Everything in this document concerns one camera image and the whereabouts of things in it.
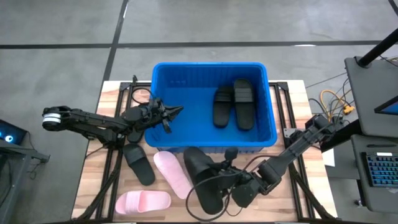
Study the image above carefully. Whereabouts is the blue plastic bin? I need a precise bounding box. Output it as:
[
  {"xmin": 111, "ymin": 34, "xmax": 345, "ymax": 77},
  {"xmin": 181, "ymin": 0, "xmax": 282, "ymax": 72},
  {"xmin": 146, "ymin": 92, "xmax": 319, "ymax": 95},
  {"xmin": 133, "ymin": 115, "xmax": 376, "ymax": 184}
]
[{"xmin": 144, "ymin": 62, "xmax": 279, "ymax": 155}]

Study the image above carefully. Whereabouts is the grey side table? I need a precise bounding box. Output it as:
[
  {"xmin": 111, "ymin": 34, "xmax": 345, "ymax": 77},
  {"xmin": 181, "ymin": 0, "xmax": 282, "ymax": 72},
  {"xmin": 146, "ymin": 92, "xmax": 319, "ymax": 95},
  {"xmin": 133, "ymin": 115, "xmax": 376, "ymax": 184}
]
[{"xmin": 344, "ymin": 55, "xmax": 398, "ymax": 139}]

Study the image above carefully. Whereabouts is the black floor cable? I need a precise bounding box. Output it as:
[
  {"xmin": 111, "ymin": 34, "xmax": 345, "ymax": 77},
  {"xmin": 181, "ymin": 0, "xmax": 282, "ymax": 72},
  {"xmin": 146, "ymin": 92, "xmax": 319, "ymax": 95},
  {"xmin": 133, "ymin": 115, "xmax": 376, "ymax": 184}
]
[{"xmin": 305, "ymin": 72, "xmax": 348, "ymax": 89}]

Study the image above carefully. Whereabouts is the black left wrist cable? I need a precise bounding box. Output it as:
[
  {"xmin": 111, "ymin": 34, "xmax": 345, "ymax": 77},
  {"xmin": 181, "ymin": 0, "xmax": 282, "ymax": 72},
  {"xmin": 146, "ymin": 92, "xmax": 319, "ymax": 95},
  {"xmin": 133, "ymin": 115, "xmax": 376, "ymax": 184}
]
[{"xmin": 130, "ymin": 86, "xmax": 154, "ymax": 106}]

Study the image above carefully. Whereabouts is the black aluminium rail frame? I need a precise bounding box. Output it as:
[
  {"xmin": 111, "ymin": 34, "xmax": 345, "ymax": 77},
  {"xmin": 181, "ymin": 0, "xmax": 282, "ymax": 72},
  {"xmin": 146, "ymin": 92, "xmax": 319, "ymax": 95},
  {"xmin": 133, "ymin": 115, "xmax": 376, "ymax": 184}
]
[
  {"xmin": 269, "ymin": 80, "xmax": 338, "ymax": 222},
  {"xmin": 72, "ymin": 74, "xmax": 156, "ymax": 222}
]

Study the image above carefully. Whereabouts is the computer with blue light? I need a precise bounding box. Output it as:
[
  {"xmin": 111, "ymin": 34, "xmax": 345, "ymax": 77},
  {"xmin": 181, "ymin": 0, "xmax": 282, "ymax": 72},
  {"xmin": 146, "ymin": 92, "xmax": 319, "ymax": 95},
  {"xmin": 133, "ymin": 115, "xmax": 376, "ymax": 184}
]
[{"xmin": 0, "ymin": 119, "xmax": 28, "ymax": 146}]

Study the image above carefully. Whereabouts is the large black slide sandal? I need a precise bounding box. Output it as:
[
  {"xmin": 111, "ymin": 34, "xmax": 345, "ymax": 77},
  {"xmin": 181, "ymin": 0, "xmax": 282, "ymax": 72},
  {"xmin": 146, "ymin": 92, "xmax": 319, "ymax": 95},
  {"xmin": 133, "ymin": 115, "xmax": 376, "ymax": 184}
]
[
  {"xmin": 182, "ymin": 146, "xmax": 225, "ymax": 216},
  {"xmin": 233, "ymin": 78, "xmax": 256, "ymax": 131},
  {"xmin": 212, "ymin": 86, "xmax": 234, "ymax": 128}
]

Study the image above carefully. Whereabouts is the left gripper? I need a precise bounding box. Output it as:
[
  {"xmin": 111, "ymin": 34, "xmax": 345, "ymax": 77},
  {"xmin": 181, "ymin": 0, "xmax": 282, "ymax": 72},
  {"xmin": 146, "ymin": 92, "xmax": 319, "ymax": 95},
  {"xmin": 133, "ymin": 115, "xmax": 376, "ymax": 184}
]
[{"xmin": 138, "ymin": 98, "xmax": 184, "ymax": 134}]

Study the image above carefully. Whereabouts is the black diagonal beam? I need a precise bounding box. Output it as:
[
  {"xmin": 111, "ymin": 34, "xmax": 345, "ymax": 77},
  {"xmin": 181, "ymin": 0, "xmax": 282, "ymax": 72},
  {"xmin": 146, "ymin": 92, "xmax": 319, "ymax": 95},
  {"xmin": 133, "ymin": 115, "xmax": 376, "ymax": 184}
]
[{"xmin": 319, "ymin": 119, "xmax": 366, "ymax": 153}]

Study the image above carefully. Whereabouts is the orange cable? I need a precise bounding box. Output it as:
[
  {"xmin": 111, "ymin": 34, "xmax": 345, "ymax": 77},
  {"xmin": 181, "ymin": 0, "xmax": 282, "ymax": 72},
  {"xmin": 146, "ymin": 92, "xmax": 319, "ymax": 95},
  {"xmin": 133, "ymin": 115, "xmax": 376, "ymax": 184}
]
[{"xmin": 320, "ymin": 89, "xmax": 355, "ymax": 116}]

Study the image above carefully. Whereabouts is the small black slide sandal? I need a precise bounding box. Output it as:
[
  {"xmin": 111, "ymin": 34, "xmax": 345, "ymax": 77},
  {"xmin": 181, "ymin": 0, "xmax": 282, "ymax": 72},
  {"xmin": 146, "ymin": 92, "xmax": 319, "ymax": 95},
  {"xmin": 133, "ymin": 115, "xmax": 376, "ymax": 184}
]
[
  {"xmin": 122, "ymin": 142, "xmax": 156, "ymax": 187},
  {"xmin": 127, "ymin": 130, "xmax": 146, "ymax": 144}
]

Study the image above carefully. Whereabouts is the black tablet blue screen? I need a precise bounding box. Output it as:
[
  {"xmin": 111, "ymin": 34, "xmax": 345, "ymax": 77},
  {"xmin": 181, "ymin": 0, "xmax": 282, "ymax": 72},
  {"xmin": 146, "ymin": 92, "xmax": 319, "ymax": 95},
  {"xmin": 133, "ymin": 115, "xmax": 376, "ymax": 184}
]
[{"xmin": 374, "ymin": 95, "xmax": 398, "ymax": 116}]

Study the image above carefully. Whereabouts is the grey keyboard desk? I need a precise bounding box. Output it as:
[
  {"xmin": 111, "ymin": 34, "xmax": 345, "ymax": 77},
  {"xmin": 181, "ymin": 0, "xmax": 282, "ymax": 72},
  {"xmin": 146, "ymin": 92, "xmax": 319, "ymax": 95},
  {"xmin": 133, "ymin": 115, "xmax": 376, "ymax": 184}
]
[{"xmin": 350, "ymin": 133, "xmax": 398, "ymax": 215}]

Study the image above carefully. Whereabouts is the white paper sheet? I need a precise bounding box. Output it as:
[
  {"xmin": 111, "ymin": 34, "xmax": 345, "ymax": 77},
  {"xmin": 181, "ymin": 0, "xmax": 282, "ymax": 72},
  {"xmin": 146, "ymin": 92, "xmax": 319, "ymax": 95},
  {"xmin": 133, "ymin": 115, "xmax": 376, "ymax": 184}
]
[{"xmin": 322, "ymin": 133, "xmax": 336, "ymax": 168}]

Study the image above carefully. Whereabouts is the pink slide sandal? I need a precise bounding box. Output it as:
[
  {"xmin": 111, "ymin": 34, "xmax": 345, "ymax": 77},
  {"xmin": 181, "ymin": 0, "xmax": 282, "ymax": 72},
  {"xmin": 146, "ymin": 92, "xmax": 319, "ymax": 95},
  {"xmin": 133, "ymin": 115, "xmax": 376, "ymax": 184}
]
[
  {"xmin": 152, "ymin": 151, "xmax": 193, "ymax": 200},
  {"xmin": 114, "ymin": 190, "xmax": 172, "ymax": 215}
]

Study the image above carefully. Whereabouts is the black metal pole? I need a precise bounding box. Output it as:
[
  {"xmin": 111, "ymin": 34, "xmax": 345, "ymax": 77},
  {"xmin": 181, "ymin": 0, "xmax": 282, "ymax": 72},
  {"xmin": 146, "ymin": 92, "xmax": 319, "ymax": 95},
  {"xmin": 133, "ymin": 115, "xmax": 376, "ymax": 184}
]
[{"xmin": 356, "ymin": 27, "xmax": 398, "ymax": 68}]

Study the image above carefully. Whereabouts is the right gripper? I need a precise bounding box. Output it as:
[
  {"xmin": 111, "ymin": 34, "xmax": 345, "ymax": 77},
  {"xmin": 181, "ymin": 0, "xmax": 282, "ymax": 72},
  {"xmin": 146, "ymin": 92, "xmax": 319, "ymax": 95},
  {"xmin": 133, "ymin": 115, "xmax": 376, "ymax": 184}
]
[{"xmin": 214, "ymin": 148, "xmax": 265, "ymax": 208}]

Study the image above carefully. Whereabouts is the silver metal bracket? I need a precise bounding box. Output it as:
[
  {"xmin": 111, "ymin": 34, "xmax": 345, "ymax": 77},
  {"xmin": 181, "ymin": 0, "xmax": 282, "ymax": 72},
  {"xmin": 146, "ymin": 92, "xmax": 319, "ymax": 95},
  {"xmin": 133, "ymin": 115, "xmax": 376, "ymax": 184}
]
[{"xmin": 282, "ymin": 127, "xmax": 301, "ymax": 139}]

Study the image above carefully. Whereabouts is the backlit computer keyboard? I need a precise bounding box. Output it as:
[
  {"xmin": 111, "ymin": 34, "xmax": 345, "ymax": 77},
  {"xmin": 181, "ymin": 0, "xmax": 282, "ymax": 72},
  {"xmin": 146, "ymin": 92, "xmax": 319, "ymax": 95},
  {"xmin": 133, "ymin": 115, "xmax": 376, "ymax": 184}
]
[{"xmin": 361, "ymin": 151, "xmax": 398, "ymax": 188}]

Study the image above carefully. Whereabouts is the black metal stand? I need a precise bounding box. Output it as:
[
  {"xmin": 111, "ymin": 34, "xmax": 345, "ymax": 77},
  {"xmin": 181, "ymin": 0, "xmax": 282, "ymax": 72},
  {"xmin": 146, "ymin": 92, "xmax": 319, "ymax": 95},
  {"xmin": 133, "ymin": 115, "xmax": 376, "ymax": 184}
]
[{"xmin": 0, "ymin": 139, "xmax": 51, "ymax": 224}]

